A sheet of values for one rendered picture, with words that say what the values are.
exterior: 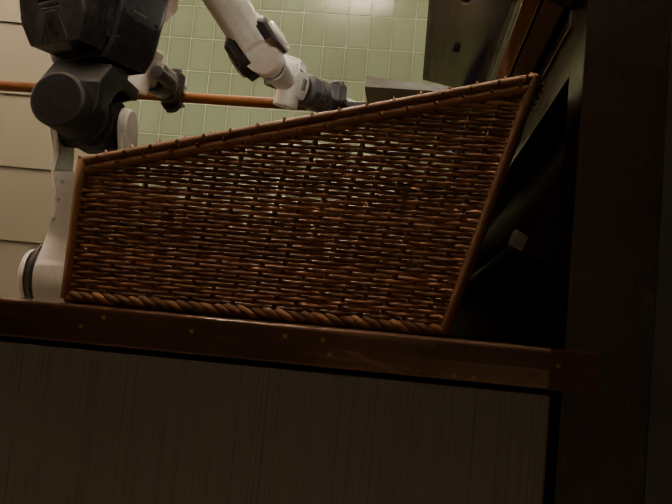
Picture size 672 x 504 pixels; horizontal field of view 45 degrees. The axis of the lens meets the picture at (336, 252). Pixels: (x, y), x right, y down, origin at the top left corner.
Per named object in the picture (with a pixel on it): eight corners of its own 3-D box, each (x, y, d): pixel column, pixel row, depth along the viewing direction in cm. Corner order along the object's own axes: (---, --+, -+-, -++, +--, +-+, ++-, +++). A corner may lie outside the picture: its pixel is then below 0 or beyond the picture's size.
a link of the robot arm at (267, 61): (304, 77, 204) (286, 58, 185) (269, 99, 205) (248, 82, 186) (283, 41, 205) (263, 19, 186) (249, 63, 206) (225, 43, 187)
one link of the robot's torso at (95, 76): (84, 129, 162) (95, 43, 163) (21, 124, 163) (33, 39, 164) (130, 159, 189) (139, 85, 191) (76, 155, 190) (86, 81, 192)
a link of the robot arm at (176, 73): (160, 69, 236) (142, 55, 225) (191, 70, 234) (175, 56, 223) (155, 112, 235) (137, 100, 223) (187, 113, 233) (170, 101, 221)
